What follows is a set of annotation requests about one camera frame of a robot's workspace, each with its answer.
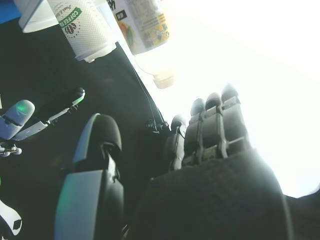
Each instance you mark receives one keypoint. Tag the white paper cup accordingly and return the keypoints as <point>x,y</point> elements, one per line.
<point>85,30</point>

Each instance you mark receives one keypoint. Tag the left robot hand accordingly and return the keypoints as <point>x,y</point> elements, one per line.
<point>205,200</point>

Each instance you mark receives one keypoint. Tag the orange drink bottle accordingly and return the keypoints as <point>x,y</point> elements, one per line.
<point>147,25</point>

